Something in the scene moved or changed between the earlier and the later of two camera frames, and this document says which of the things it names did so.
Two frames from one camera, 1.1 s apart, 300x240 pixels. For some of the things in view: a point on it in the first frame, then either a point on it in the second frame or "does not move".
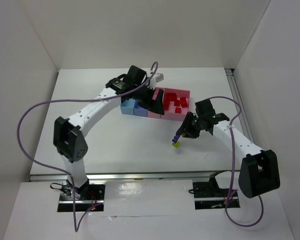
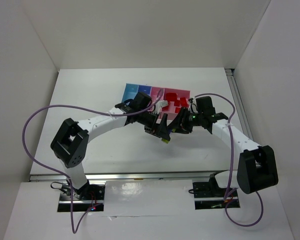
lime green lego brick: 177,144 to 166,141
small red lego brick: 166,105 does not move
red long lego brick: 177,110 does not move
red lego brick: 183,102 does not move
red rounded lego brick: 170,97 does not move
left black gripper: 147,97 to 156,127
